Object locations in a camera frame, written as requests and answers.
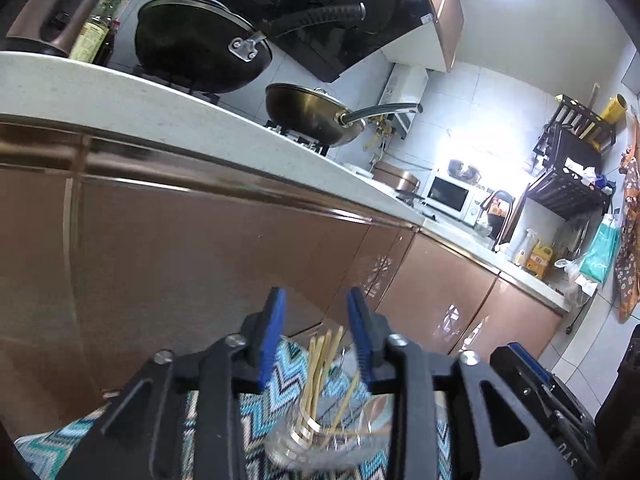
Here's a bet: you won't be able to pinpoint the zigzag patterned mat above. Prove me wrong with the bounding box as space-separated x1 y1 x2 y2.
15 335 456 480

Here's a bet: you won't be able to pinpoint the floral brown apron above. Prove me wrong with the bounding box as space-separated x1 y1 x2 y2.
613 145 640 324

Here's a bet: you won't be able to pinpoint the yellow detergent bottle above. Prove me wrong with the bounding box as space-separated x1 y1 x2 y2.
525 240 556 279

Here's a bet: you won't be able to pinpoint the black range hood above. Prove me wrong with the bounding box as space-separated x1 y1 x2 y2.
145 0 441 84

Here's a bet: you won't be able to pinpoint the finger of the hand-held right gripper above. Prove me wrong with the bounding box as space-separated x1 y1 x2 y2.
490 343 558 403

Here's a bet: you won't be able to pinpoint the white water heater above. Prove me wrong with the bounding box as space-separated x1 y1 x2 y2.
382 62 430 139

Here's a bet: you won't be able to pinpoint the kitchen faucet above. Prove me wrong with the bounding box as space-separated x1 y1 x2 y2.
480 190 516 254

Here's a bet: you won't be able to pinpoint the yellow cup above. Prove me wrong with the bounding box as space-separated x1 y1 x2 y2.
600 94 629 121

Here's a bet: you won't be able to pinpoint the black dish rack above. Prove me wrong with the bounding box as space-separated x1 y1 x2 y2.
527 94 617 222

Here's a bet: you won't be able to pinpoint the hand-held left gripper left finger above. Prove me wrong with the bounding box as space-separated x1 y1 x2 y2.
57 287 287 480

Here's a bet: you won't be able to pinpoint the white microwave oven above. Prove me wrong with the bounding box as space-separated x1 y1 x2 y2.
422 170 484 224

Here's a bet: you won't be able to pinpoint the bunch of wooden chopsticks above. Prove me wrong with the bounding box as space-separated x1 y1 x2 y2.
300 326 396 457

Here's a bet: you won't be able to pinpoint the clear glass cup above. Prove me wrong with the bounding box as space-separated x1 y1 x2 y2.
264 360 401 472

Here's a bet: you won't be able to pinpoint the brown wall cabinet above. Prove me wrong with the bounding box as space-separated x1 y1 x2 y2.
415 0 466 74

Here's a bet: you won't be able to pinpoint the dark sauce bottle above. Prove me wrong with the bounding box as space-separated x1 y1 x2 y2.
95 20 122 67

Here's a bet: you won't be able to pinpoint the cooking oil bottle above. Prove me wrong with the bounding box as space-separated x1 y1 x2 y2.
69 0 128 64

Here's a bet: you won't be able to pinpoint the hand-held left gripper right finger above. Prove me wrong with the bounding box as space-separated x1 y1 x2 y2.
346 287 566 480

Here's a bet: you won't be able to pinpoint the teal plastic bag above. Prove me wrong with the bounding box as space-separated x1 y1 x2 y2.
580 215 621 284

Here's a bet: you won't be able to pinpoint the white spray bottle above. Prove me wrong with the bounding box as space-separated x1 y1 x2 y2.
515 229 539 266

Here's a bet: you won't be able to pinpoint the metal bowls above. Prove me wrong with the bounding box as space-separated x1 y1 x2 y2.
447 159 482 184

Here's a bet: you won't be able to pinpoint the brown base cabinets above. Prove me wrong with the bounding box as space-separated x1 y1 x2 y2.
0 120 567 441

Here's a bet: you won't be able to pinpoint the golden frying pan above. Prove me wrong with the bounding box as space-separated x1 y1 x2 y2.
265 83 424 149

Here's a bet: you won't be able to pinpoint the gas stove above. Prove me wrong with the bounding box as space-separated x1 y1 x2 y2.
135 65 332 159

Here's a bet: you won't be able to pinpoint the black wok with lid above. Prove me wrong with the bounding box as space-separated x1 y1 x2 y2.
135 0 367 95

